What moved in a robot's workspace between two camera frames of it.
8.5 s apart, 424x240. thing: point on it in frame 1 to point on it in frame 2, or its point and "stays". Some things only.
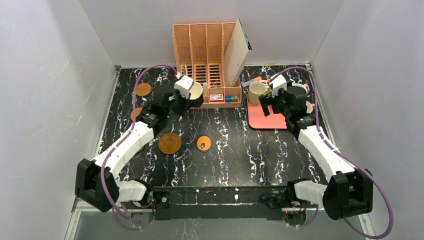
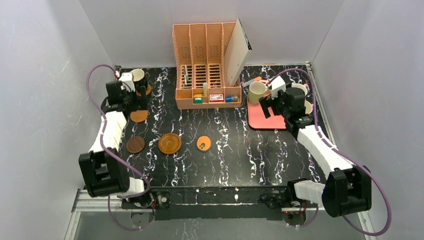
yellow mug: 309,107 stays
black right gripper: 271,101 stays
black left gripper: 180,102 to 137,91
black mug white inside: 196,96 to 139,78
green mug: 256,89 stays
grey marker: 246,83 stays
